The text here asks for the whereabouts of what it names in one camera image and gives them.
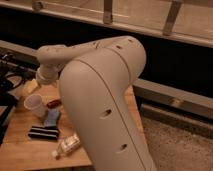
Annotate small brown bar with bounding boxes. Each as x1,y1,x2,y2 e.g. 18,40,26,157
46,99,62,109

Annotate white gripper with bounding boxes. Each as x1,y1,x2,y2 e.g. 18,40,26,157
24,64,63,94

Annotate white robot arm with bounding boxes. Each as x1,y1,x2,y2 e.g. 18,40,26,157
36,36,157,171

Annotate metal railing frame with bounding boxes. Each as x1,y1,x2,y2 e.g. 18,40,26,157
0,0,213,48

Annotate blue cloth sponge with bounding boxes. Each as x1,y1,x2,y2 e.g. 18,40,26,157
44,108,60,127

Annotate wooden board table top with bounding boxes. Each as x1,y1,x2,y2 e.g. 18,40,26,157
0,83,147,171

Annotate black equipment at left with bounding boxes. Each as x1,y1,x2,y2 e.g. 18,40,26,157
0,53,35,145

